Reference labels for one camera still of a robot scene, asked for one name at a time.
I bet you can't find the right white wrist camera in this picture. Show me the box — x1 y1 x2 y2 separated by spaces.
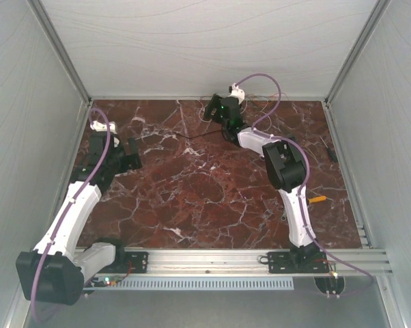
229 83 245 105

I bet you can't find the black mounting plate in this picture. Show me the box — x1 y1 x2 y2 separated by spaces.
120 251 149 274
258 251 330 274

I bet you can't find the black screwdriver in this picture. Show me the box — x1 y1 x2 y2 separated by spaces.
320 137 339 163

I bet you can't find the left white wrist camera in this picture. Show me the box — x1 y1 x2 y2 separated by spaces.
90 120 119 148

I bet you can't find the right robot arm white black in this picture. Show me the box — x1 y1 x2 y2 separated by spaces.
203 94 330 274

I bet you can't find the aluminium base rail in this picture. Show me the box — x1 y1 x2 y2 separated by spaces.
127 247 393 277

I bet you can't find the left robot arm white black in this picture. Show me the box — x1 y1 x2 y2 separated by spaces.
16 131 142 305

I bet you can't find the yellow handled tool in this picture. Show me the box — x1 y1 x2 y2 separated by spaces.
308 195 326 204

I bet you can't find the black zip tie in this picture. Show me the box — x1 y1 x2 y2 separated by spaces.
173 128 225 139

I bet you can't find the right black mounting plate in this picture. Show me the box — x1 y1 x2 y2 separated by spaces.
258 251 330 274

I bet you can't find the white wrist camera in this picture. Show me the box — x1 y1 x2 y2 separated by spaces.
90 120 119 148
229 83 245 105

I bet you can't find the grey slotted cable duct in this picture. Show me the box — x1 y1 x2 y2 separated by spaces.
85 276 294 291

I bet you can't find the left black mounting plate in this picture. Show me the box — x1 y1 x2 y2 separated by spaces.
120 251 149 274

